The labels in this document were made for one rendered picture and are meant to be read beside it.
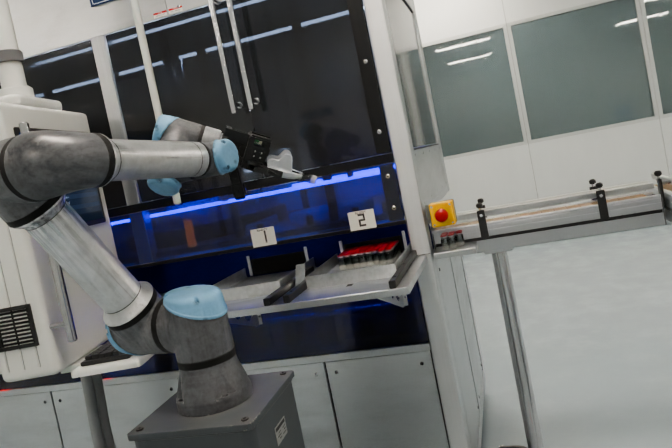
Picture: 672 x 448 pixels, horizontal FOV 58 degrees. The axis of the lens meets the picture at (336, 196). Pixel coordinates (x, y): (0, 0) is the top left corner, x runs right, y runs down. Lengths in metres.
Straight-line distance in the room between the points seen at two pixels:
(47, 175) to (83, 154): 0.06
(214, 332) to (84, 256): 0.28
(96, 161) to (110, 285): 0.28
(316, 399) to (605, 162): 4.90
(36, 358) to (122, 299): 0.63
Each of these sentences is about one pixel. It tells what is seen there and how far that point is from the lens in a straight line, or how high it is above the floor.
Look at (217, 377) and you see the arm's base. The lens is 1.25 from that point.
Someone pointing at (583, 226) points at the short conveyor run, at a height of 0.87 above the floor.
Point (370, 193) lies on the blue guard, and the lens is 1.91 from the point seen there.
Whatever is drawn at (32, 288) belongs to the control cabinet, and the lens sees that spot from 1.83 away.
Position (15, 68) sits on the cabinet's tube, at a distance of 2.09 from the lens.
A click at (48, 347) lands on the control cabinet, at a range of 1.85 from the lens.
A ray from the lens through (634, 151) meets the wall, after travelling 6.59.
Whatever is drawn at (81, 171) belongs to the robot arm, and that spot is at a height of 1.28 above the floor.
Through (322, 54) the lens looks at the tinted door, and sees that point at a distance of 1.96.
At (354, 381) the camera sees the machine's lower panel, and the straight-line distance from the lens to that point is 2.07.
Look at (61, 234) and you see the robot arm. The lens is 1.20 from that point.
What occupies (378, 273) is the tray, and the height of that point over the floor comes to 0.90.
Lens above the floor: 1.21
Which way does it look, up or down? 3 degrees down
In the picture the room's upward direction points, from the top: 11 degrees counter-clockwise
